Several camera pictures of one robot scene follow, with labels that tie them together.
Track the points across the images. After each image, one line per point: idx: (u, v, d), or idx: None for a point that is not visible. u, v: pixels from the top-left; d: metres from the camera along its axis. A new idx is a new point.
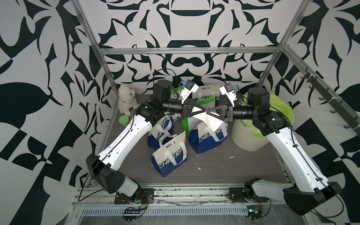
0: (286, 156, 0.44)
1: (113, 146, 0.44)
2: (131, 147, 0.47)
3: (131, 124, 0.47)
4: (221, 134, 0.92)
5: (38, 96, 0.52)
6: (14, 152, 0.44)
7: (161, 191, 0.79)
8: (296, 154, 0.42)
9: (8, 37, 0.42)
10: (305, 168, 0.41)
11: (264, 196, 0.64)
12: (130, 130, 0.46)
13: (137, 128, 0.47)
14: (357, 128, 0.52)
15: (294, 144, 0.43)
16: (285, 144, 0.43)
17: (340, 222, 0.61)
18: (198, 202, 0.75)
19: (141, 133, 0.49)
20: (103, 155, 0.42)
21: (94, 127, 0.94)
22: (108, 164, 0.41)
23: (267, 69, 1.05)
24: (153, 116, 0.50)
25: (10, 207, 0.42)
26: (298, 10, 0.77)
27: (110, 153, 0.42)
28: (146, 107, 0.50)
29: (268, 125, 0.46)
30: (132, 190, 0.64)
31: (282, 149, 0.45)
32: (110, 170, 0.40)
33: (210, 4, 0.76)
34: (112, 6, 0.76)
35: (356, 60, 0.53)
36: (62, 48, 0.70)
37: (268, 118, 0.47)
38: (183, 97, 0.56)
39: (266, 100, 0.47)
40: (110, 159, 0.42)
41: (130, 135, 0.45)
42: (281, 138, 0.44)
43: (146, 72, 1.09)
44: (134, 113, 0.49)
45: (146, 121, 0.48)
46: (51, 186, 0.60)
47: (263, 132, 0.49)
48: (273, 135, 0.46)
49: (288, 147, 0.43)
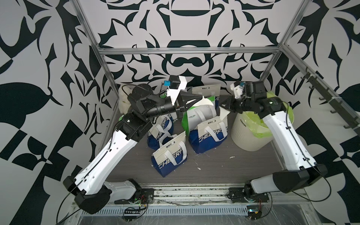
0: (278, 138, 0.47)
1: (89, 169, 0.39)
2: (111, 168, 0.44)
3: (110, 143, 0.41)
4: (221, 134, 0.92)
5: (38, 96, 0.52)
6: (14, 152, 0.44)
7: (161, 191, 0.79)
8: (288, 136, 0.44)
9: (8, 37, 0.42)
10: (294, 149, 0.43)
11: (262, 193, 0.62)
12: (109, 149, 0.41)
13: (116, 147, 0.41)
14: (357, 128, 0.52)
15: (287, 126, 0.45)
16: (279, 125, 0.46)
17: (340, 222, 0.62)
18: (198, 202, 0.75)
19: (121, 153, 0.43)
20: (79, 179, 0.39)
21: (94, 127, 0.94)
22: (82, 191, 0.37)
23: (267, 69, 1.05)
24: (136, 131, 0.43)
25: (10, 207, 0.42)
26: (298, 10, 0.77)
27: (86, 177, 0.39)
28: (128, 120, 0.43)
29: (265, 108, 0.49)
30: (130, 192, 0.63)
31: (276, 130, 0.47)
32: (85, 198, 0.37)
33: (210, 4, 0.76)
34: (112, 6, 0.76)
35: (356, 59, 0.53)
36: (62, 48, 0.70)
37: (265, 101, 0.49)
38: (173, 99, 0.44)
39: (259, 87, 0.52)
40: (85, 184, 0.38)
41: (108, 156, 0.40)
42: (276, 120, 0.46)
43: (146, 72, 1.09)
44: (116, 128, 0.43)
45: (126, 138, 0.41)
46: (51, 186, 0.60)
47: (260, 116, 0.52)
48: (267, 117, 0.49)
49: (281, 129, 0.45)
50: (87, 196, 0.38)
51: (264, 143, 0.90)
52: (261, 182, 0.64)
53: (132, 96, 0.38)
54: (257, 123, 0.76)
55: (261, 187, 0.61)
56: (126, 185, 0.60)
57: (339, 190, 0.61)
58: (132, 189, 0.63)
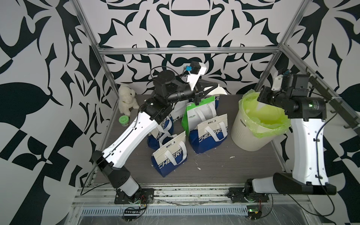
0: (298, 145, 0.41)
1: (116, 144, 0.43)
2: (136, 145, 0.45)
3: (136, 123, 0.45)
4: (221, 134, 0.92)
5: (38, 95, 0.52)
6: (14, 152, 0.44)
7: (161, 191, 0.79)
8: (311, 147, 0.39)
9: (8, 37, 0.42)
10: (311, 162, 0.39)
11: (262, 191, 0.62)
12: (134, 128, 0.44)
13: (140, 126, 0.44)
14: (357, 128, 0.52)
15: (316, 138, 0.39)
16: (307, 134, 0.39)
17: (340, 222, 0.61)
18: (198, 202, 0.75)
19: (145, 132, 0.47)
20: (107, 152, 0.42)
21: (94, 127, 0.94)
22: (110, 163, 0.41)
23: (267, 69, 1.05)
24: (159, 114, 0.46)
25: (11, 207, 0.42)
26: (298, 10, 0.77)
27: (113, 151, 0.42)
28: (152, 104, 0.47)
29: (300, 108, 0.40)
30: (133, 190, 0.64)
31: (300, 137, 0.41)
32: (113, 169, 0.41)
33: (210, 4, 0.76)
34: (112, 6, 0.76)
35: (356, 59, 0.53)
36: (62, 48, 0.70)
37: (302, 100, 0.40)
38: (192, 84, 0.48)
39: (303, 82, 0.43)
40: (113, 157, 0.41)
41: (133, 133, 0.44)
42: (307, 127, 0.39)
43: (146, 72, 1.09)
44: (140, 110, 0.47)
45: (151, 119, 0.45)
46: (52, 186, 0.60)
47: (290, 116, 0.43)
48: (299, 121, 0.40)
49: (307, 138, 0.39)
50: (115, 168, 0.42)
51: (264, 144, 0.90)
52: (262, 181, 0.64)
53: (158, 79, 0.42)
54: (257, 123, 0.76)
55: (262, 186, 0.60)
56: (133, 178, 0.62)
57: (339, 190, 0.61)
58: (135, 186, 0.64)
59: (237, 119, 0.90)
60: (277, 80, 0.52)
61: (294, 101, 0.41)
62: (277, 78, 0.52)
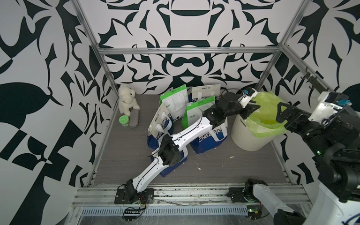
0: (317, 211, 0.34)
1: (182, 134, 0.59)
2: (194, 138, 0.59)
3: (198, 123, 0.60)
4: (221, 134, 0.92)
5: (38, 95, 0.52)
6: (14, 152, 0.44)
7: (161, 191, 0.79)
8: None
9: (8, 37, 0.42)
10: None
11: (259, 198, 0.60)
12: (197, 126, 0.60)
13: (202, 126, 0.60)
14: None
15: (345, 221, 0.31)
16: (336, 215, 0.31)
17: None
18: (198, 202, 0.75)
19: (204, 131, 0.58)
20: (176, 137, 0.58)
21: (94, 127, 0.94)
22: (176, 146, 0.56)
23: (267, 69, 1.05)
24: (216, 122, 0.61)
25: (10, 207, 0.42)
26: (298, 10, 0.77)
27: (180, 137, 0.58)
28: (212, 112, 0.62)
29: (342, 182, 0.28)
30: (143, 186, 0.67)
31: (324, 210, 0.32)
32: (177, 151, 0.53)
33: (210, 4, 0.76)
34: (112, 6, 0.76)
35: (356, 60, 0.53)
36: (62, 48, 0.70)
37: (349, 171, 0.28)
38: (244, 102, 0.65)
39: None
40: (179, 142, 0.57)
41: (196, 129, 0.59)
42: (339, 208, 0.30)
43: (146, 72, 1.09)
44: (203, 114, 0.63)
45: (210, 123, 0.60)
46: (52, 186, 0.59)
47: (322, 176, 0.31)
48: (331, 196, 0.30)
49: (333, 218, 0.31)
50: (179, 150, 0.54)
51: (264, 143, 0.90)
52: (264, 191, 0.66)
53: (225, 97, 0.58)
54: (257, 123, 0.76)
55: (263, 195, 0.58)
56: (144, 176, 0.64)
57: None
58: (143, 186, 0.66)
59: (238, 119, 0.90)
60: (322, 112, 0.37)
61: (334, 170, 0.29)
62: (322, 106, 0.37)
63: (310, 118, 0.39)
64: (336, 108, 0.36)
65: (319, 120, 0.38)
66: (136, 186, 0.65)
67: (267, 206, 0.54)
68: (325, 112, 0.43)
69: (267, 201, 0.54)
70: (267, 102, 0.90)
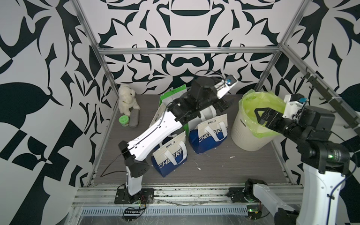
0: (307, 193, 0.37)
1: (140, 138, 0.45)
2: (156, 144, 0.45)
3: (160, 120, 0.46)
4: (221, 134, 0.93)
5: (38, 95, 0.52)
6: (14, 152, 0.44)
7: (161, 191, 0.79)
8: (322, 204, 0.34)
9: (8, 37, 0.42)
10: (319, 220, 0.35)
11: (259, 198, 0.60)
12: (158, 125, 0.45)
13: (165, 125, 0.45)
14: (357, 128, 0.52)
15: (330, 194, 0.34)
16: (321, 189, 0.34)
17: (341, 222, 0.61)
18: (198, 202, 0.75)
19: (170, 130, 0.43)
20: (131, 145, 0.45)
21: (94, 127, 0.94)
22: (134, 156, 0.44)
23: (267, 69, 1.05)
24: (184, 116, 0.45)
25: (11, 207, 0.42)
26: (298, 10, 0.77)
27: (137, 145, 0.44)
28: (179, 104, 0.46)
29: (316, 156, 0.34)
30: (136, 190, 0.65)
31: (311, 188, 0.36)
32: (135, 162, 0.44)
33: (210, 4, 0.76)
34: (113, 6, 0.76)
35: (356, 59, 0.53)
36: (62, 48, 0.70)
37: (319, 145, 0.35)
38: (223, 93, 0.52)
39: (325, 123, 0.36)
40: (137, 151, 0.44)
41: (157, 131, 0.45)
42: (320, 181, 0.34)
43: (146, 72, 1.09)
44: (166, 108, 0.47)
45: (176, 120, 0.45)
46: (52, 186, 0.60)
47: (303, 159, 0.38)
48: (312, 169, 0.36)
49: (319, 193, 0.34)
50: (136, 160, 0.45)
51: (263, 144, 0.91)
52: (263, 191, 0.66)
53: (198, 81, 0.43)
54: (257, 123, 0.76)
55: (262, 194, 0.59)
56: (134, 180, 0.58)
57: None
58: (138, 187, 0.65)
59: (237, 119, 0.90)
60: (289, 107, 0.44)
61: (310, 146, 0.36)
62: (289, 104, 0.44)
63: (283, 116, 0.48)
64: (300, 105, 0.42)
65: (291, 116, 0.46)
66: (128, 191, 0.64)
67: (266, 205, 0.55)
68: (293, 108, 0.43)
69: (266, 199, 0.55)
70: (267, 102, 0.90)
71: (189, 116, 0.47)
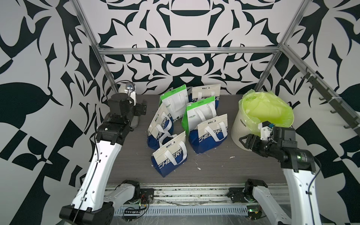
0: (293, 198, 0.42)
1: (85, 187, 0.38)
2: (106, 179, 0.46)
3: (97, 155, 0.42)
4: (221, 134, 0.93)
5: (38, 95, 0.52)
6: (14, 152, 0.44)
7: (161, 191, 0.79)
8: (304, 201, 0.40)
9: (8, 37, 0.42)
10: (306, 219, 0.38)
11: (258, 201, 0.61)
12: (98, 161, 0.41)
13: (105, 155, 0.42)
14: (357, 128, 0.52)
15: (308, 191, 0.40)
16: (299, 186, 0.41)
17: (341, 222, 0.61)
18: (198, 202, 0.75)
19: (111, 156, 0.44)
20: (78, 202, 0.37)
21: (94, 127, 0.94)
22: (88, 208, 0.37)
23: (267, 69, 1.05)
24: (118, 134, 0.45)
25: (11, 207, 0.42)
26: (298, 10, 0.77)
27: (86, 196, 0.38)
28: (107, 128, 0.45)
29: (289, 159, 0.43)
30: (129, 193, 0.63)
31: (293, 189, 0.42)
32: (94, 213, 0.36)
33: (210, 4, 0.76)
34: (112, 6, 0.76)
35: (355, 59, 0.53)
36: (62, 48, 0.70)
37: (291, 152, 0.44)
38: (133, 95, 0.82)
39: (290, 135, 0.49)
40: (88, 201, 0.37)
41: (100, 167, 0.41)
42: (297, 179, 0.42)
43: (146, 72, 1.09)
44: (97, 140, 0.44)
45: (112, 144, 0.43)
46: (52, 186, 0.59)
47: (282, 166, 0.47)
48: (289, 170, 0.44)
49: (298, 190, 0.41)
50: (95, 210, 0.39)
51: None
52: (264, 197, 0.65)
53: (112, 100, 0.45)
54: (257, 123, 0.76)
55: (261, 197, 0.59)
56: (123, 188, 0.60)
57: (339, 190, 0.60)
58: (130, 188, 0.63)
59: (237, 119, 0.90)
60: (264, 131, 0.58)
61: (284, 153, 0.45)
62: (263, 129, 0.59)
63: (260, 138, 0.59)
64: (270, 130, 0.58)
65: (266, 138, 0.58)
66: (127, 197, 0.62)
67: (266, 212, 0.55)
68: (266, 131, 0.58)
69: (265, 205, 0.56)
70: (267, 101, 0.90)
71: (123, 133, 0.47)
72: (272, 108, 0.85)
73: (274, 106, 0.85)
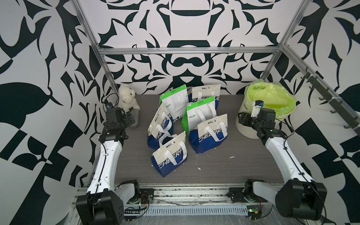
0: (277, 158, 0.51)
1: (97, 176, 0.43)
2: (115, 168, 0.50)
3: (106, 150, 0.49)
4: (221, 134, 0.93)
5: (38, 95, 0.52)
6: (14, 152, 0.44)
7: (161, 191, 0.79)
8: (285, 154, 0.49)
9: (9, 37, 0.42)
10: (290, 164, 0.46)
11: (261, 196, 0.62)
12: (106, 154, 0.48)
13: (111, 150, 0.50)
14: (357, 128, 0.52)
15: (284, 146, 0.52)
16: (277, 146, 0.53)
17: (341, 222, 0.61)
18: (198, 202, 0.75)
19: (116, 151, 0.52)
20: (93, 188, 0.41)
21: (94, 127, 0.94)
22: (105, 188, 0.40)
23: (267, 69, 1.05)
24: (119, 136, 0.55)
25: (11, 208, 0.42)
26: (298, 10, 0.77)
27: (100, 181, 0.42)
28: (108, 133, 0.55)
29: (265, 136, 0.59)
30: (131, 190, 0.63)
31: (274, 152, 0.53)
32: (111, 192, 0.40)
33: (210, 4, 0.76)
34: (112, 6, 0.76)
35: (355, 59, 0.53)
36: (62, 48, 0.70)
37: (267, 131, 0.59)
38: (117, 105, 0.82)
39: (271, 117, 0.61)
40: (104, 184, 0.41)
41: (107, 158, 0.47)
42: (273, 141, 0.54)
43: (146, 72, 1.09)
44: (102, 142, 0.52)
45: (115, 141, 0.52)
46: (52, 186, 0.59)
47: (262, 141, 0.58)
48: (268, 141, 0.57)
49: (277, 148, 0.52)
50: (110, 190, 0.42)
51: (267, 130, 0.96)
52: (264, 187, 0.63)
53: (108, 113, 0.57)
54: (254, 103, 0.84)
55: (261, 190, 0.60)
56: (124, 185, 0.62)
57: (339, 190, 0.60)
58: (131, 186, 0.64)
59: (243, 106, 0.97)
60: (255, 109, 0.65)
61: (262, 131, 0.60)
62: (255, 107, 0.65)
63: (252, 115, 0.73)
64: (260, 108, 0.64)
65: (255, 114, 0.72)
66: (130, 195, 0.62)
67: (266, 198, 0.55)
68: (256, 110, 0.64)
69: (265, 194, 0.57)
70: (274, 93, 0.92)
71: (123, 135, 0.57)
72: (278, 99, 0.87)
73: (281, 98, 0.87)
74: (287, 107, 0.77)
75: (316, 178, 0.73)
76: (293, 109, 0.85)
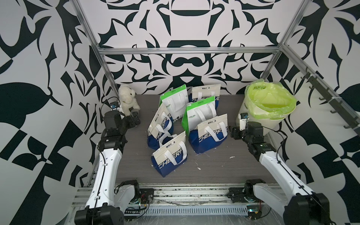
0: (275, 174, 0.51)
1: (96, 188, 0.42)
2: (115, 179, 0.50)
3: (104, 160, 0.48)
4: (221, 134, 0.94)
5: (38, 96, 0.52)
6: (14, 152, 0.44)
7: (161, 191, 0.79)
8: (281, 169, 0.50)
9: (9, 37, 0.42)
10: (288, 178, 0.47)
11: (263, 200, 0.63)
12: (105, 164, 0.47)
13: (110, 159, 0.48)
14: (357, 128, 0.52)
15: (278, 161, 0.53)
16: (271, 161, 0.54)
17: (340, 222, 0.61)
18: (198, 202, 0.75)
19: (116, 160, 0.50)
20: (93, 201, 0.40)
21: (94, 127, 0.94)
22: (104, 203, 0.39)
23: (267, 69, 1.05)
24: (118, 143, 0.52)
25: (11, 207, 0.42)
26: (298, 10, 0.77)
27: (99, 194, 0.41)
28: (108, 140, 0.53)
29: (257, 152, 0.60)
30: (131, 191, 0.64)
31: (270, 167, 0.54)
32: (110, 206, 0.39)
33: (210, 4, 0.76)
34: (113, 6, 0.76)
35: (355, 59, 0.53)
36: (62, 48, 0.70)
37: (258, 146, 0.60)
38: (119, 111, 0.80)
39: (259, 131, 0.62)
40: (103, 198, 0.40)
41: (107, 168, 0.46)
42: (267, 156, 0.56)
43: (146, 72, 1.09)
44: (101, 150, 0.50)
45: (115, 149, 0.50)
46: (51, 186, 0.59)
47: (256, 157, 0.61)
48: (263, 159, 0.57)
49: (272, 163, 0.53)
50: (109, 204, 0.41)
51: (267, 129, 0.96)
52: (264, 191, 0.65)
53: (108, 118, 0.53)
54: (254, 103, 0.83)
55: (263, 194, 0.60)
56: (124, 188, 0.61)
57: (339, 190, 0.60)
58: (131, 188, 0.64)
59: (243, 106, 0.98)
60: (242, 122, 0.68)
61: (253, 147, 0.61)
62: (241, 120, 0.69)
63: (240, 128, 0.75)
64: (246, 121, 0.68)
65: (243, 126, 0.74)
66: (130, 197, 0.62)
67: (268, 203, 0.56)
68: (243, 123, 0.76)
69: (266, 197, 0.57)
70: (275, 93, 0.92)
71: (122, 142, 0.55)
72: (279, 99, 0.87)
73: (281, 98, 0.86)
74: (287, 107, 0.77)
75: (316, 178, 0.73)
76: (293, 109, 0.85)
